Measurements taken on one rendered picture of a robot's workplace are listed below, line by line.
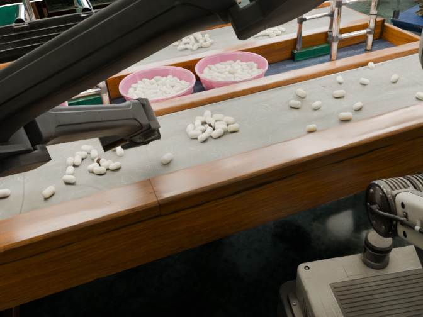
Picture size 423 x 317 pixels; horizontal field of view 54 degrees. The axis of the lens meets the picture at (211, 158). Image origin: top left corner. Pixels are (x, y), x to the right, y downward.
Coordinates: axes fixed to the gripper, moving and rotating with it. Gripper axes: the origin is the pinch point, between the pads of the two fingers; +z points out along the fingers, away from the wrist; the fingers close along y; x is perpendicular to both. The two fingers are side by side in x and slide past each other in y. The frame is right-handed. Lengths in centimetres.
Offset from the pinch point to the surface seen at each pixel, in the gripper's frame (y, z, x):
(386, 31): -122, 41, -25
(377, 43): -116, 42, -21
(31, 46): 18.4, -14.8, -23.9
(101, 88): 4.8, 13.5, -19.2
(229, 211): -15.9, -11.1, 25.4
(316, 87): -63, 11, -3
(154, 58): -21, 52, -39
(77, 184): 17.8, -1.9, 8.1
